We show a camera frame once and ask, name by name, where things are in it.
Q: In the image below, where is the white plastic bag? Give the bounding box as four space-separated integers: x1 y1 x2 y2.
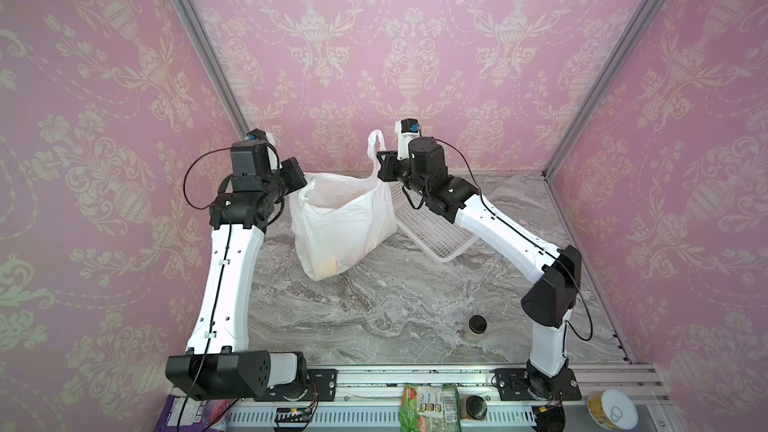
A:
289 130 397 281

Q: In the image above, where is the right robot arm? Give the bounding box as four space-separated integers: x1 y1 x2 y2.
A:
376 136 582 402

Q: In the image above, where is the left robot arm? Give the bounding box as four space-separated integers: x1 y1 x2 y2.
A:
165 129 308 401

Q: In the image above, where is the white plastic basket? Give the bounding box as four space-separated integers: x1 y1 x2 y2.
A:
389 183 478 263

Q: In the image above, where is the purple snack packet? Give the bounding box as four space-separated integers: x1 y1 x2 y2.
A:
153 395 237 432

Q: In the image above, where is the green snack packet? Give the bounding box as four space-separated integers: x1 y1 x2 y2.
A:
399 384 461 432

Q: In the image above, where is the white lid tin can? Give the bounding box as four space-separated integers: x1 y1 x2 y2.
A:
587 389 639 431

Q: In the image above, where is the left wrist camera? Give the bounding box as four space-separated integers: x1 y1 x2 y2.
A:
245 129 278 161

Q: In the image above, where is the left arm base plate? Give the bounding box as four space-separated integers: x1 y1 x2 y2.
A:
257 368 338 402

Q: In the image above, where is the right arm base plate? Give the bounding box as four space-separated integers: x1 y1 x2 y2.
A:
491 365 582 403

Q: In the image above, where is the aluminium front rail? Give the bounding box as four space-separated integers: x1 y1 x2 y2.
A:
228 363 684 431

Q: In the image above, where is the dark jar on rail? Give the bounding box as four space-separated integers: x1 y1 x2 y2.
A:
461 395 488 421

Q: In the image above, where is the left aluminium corner post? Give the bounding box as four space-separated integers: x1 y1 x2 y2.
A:
153 0 251 159

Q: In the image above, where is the aluminium corner post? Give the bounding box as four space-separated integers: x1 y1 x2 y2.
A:
542 0 694 181
153 0 251 159

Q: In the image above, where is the right aluminium corner post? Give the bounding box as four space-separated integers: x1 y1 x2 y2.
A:
542 0 694 181

